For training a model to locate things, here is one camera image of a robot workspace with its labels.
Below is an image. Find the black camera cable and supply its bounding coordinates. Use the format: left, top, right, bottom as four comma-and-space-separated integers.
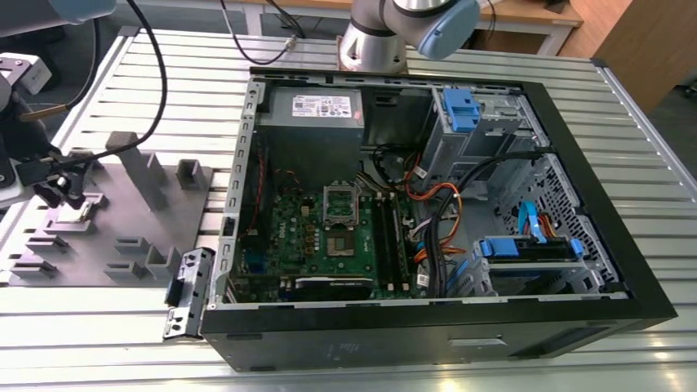
54, 0, 168, 168

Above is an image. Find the thick black cable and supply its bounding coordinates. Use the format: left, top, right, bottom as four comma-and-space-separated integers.
422, 150, 549, 298

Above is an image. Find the black graphics card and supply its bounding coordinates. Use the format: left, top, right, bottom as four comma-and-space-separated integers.
283, 275, 378, 303

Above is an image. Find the black PC case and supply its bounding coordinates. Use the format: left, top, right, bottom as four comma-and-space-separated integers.
199, 65, 680, 372

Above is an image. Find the wooden desk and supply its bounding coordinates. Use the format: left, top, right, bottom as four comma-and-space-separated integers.
479, 0, 585, 56

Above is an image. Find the brown braided cable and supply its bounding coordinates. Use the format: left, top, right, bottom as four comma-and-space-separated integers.
20, 102, 74, 123

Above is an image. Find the hinged metal slot bracket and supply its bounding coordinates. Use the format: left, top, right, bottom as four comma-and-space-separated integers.
162, 247, 218, 342

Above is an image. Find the green motherboard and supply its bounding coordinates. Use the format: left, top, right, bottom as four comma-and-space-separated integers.
234, 179, 432, 303

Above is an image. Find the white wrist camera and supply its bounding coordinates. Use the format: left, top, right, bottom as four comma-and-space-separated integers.
0, 157, 55, 207

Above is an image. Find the grey power supply unit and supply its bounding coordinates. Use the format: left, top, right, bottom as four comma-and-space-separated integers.
254, 86, 367, 180

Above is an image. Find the wooden cabinet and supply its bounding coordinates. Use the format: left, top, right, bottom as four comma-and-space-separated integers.
559, 0, 697, 118

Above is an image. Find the metal socket cover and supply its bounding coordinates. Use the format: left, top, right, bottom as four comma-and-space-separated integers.
323, 179, 360, 229

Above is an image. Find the blue plastic drive latch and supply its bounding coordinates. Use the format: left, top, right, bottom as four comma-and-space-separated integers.
444, 88, 484, 132

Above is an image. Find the silver CPU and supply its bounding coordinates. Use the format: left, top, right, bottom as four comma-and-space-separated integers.
54, 202, 95, 224

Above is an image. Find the grey metal drive cage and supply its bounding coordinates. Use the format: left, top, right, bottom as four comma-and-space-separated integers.
423, 86, 551, 197

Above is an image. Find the hard disk in blue carrier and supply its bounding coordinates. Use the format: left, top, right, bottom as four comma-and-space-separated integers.
473, 235, 585, 263

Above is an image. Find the yellow power wire bundle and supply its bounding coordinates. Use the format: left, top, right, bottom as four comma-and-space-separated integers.
355, 169, 394, 197

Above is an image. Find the small wrist camera block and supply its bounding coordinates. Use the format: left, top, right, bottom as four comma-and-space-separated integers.
0, 52, 54, 95

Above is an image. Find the pale blue flat cable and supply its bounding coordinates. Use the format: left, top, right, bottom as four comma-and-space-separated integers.
444, 261, 479, 298

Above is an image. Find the orange wire bundle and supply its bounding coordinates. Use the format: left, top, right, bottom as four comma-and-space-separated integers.
407, 182, 468, 265

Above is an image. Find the blue flat data cable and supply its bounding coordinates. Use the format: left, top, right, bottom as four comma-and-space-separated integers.
516, 200, 549, 244

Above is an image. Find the green RAM stick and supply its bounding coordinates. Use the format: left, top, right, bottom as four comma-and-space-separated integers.
390, 194, 415, 292

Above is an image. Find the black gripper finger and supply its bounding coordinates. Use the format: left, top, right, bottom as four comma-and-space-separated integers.
31, 181, 64, 210
50, 151, 92, 210

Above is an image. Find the grey parts rack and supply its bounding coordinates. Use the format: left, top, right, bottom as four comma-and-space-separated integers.
8, 131, 218, 289

